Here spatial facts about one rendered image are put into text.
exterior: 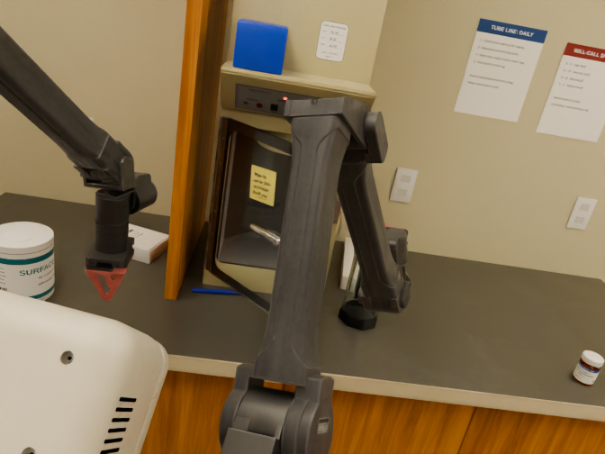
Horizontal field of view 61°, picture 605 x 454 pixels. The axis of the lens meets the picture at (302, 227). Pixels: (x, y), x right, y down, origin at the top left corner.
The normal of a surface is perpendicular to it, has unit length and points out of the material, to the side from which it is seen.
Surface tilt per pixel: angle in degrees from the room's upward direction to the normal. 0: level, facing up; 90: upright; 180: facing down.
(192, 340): 0
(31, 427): 48
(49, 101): 83
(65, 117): 83
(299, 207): 59
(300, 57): 90
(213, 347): 0
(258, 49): 90
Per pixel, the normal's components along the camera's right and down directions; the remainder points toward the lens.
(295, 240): -0.37, -0.26
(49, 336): 0.01, -0.46
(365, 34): 0.03, 0.40
